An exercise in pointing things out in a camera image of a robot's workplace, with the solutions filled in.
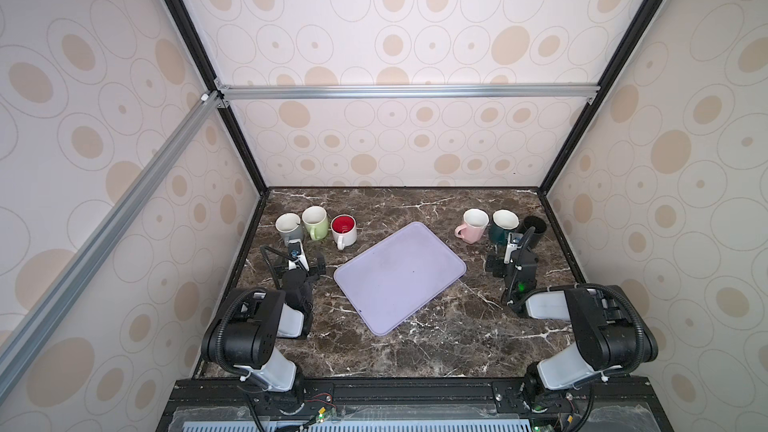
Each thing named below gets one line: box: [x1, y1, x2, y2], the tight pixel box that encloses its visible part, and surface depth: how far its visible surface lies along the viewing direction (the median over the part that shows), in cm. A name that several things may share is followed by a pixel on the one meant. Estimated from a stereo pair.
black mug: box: [518, 215, 547, 248], surface depth 100 cm
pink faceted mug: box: [454, 208, 490, 245], surface depth 100 cm
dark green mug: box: [490, 209, 520, 246], surface depth 100 cm
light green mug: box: [302, 205, 329, 241], surface depth 101 cm
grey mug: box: [274, 212, 304, 246], surface depth 99 cm
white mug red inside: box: [330, 214, 357, 251], surface depth 102 cm
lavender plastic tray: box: [333, 221, 467, 336], surface depth 99 cm
